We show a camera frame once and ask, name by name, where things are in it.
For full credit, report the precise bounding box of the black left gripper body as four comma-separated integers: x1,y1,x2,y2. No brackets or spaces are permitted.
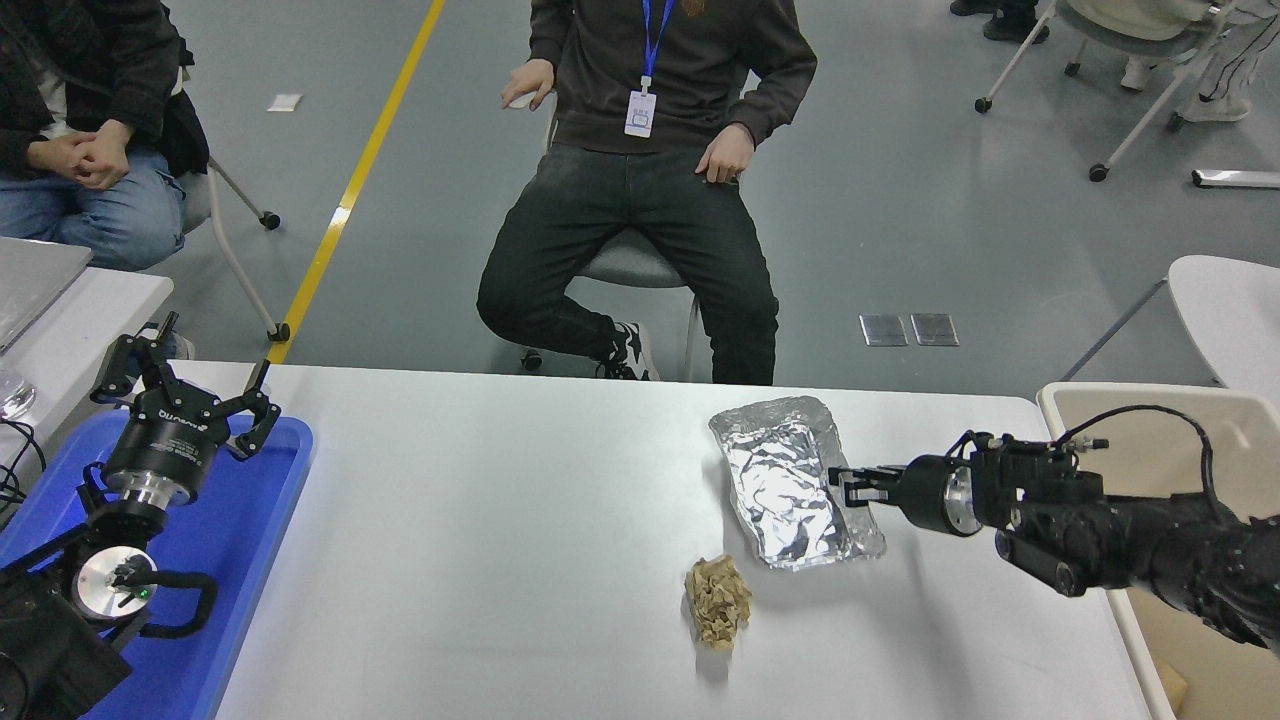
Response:
102,384,232,485

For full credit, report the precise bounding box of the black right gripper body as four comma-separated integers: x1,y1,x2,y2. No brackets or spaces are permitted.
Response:
897,456,959,536

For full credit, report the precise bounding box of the silver foil tray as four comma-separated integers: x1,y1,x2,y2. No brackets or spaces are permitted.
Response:
708,396,888,572

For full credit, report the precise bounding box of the jacket person's left hand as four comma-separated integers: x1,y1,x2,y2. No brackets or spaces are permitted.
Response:
78,120,134,191

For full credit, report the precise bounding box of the jacket person's right hand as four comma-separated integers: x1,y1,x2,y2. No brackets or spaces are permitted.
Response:
28,133,97,182

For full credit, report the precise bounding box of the lanyard person's left hand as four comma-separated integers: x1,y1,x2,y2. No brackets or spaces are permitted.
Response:
696,123,756,185

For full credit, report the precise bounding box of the lanyard person's right hand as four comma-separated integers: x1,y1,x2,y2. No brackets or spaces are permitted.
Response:
500,58,557,111

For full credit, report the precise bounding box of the white side table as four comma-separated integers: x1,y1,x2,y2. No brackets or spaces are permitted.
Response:
0,237,174,471

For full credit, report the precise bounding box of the clear glass cup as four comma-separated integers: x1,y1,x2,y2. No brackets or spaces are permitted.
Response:
0,362,37,421

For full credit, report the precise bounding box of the blue plastic tray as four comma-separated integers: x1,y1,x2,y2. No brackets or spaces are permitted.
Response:
0,410,314,720

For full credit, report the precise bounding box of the white wheeled chair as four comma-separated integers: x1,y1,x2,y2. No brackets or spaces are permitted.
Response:
165,95,291,343

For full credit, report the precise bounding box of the large pale bin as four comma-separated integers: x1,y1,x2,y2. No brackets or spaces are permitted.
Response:
1036,380,1280,720

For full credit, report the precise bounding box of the person in black jacket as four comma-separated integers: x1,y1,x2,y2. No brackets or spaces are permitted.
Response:
0,0,211,363

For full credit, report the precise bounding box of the grey office chair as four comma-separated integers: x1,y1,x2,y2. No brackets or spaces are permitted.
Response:
505,90,746,383

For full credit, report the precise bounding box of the white moulded chair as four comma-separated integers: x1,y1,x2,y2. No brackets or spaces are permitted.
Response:
1062,254,1280,406

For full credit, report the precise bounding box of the person in dark shoes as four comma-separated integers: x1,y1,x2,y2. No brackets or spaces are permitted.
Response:
950,0,1051,44

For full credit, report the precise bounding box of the cream wheeled chair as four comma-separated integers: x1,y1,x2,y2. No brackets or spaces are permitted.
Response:
975,0,1280,183

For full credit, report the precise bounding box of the person in white trousers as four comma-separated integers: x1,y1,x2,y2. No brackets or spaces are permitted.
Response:
1120,0,1280,123

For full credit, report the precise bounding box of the black cable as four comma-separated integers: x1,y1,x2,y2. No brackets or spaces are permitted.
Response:
0,415,48,531

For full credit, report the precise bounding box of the person with lanyard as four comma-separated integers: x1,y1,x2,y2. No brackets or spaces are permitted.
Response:
476,0,819,386

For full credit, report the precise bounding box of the blue lanyard with badge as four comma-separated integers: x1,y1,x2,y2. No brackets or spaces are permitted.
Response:
624,0,677,139

